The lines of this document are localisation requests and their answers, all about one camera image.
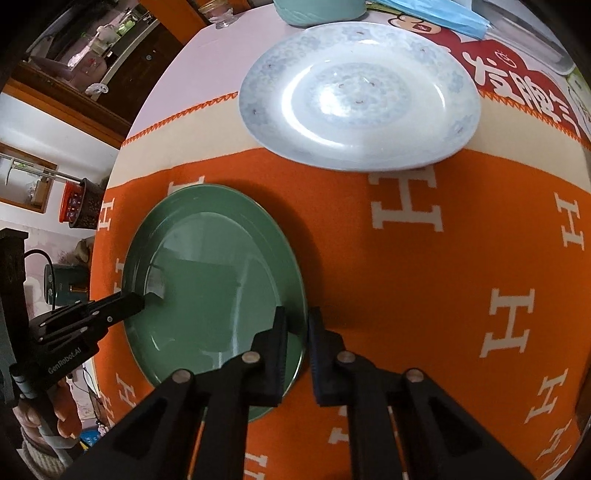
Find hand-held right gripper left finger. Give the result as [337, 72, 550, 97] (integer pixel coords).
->
[60, 306, 288, 480]

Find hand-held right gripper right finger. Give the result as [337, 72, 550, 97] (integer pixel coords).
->
[308, 307, 539, 480]

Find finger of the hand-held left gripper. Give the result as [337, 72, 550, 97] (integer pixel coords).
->
[91, 291, 148, 326]

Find green plate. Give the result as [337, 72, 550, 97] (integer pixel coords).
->
[121, 184, 309, 423]

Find white floral plate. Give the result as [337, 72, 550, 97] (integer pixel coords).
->
[239, 21, 482, 172]

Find person's left hand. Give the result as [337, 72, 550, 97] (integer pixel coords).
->
[17, 387, 78, 440]

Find teal electric kettle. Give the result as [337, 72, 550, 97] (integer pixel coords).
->
[44, 262, 90, 308]

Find dark hanging basket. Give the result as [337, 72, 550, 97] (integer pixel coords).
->
[60, 178, 102, 230]

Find orange patterned blanket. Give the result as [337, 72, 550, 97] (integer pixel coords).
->
[90, 92, 591, 480]

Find orange H-pattern tablecloth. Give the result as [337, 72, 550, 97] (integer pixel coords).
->
[120, 0, 296, 144]

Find wooden cabinet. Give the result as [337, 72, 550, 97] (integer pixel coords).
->
[9, 0, 199, 148]

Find clear glass cup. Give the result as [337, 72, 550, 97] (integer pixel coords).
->
[203, 0, 238, 29]

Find teal round container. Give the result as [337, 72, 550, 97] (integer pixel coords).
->
[272, 0, 368, 26]

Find red printed mat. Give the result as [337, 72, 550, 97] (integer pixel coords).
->
[365, 9, 591, 148]

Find stack of blue face masks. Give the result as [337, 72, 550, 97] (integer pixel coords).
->
[374, 0, 492, 40]

